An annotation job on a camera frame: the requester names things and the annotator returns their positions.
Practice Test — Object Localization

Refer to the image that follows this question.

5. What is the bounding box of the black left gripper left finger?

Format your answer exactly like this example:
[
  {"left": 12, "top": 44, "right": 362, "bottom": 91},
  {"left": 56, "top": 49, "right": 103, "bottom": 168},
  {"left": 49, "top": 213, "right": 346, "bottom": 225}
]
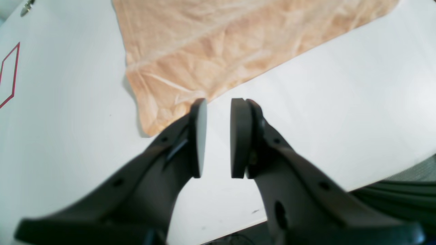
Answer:
[{"left": 14, "top": 99, "right": 207, "bottom": 245}]

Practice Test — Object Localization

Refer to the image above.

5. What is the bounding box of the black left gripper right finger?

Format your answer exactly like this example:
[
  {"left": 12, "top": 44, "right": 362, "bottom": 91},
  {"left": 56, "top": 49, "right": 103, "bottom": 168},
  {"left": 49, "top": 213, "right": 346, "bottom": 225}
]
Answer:
[{"left": 230, "top": 99, "right": 425, "bottom": 245}]

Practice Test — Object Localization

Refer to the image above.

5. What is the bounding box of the peach T-shirt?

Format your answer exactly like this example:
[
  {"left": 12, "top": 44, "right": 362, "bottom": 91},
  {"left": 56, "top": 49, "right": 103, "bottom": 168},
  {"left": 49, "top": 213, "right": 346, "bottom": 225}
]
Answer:
[{"left": 112, "top": 0, "right": 399, "bottom": 136}]

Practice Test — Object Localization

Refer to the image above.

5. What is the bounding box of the red tape marking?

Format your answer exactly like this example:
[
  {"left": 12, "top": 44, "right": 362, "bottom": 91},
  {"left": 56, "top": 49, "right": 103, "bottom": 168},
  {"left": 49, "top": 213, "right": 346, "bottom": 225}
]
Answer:
[{"left": 0, "top": 42, "right": 20, "bottom": 108}]

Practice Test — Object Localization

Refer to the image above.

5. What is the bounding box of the right table cable grommet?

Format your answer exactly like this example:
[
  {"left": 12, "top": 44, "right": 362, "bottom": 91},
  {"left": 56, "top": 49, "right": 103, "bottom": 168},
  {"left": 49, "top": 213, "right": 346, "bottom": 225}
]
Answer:
[{"left": 20, "top": 0, "right": 36, "bottom": 17}]

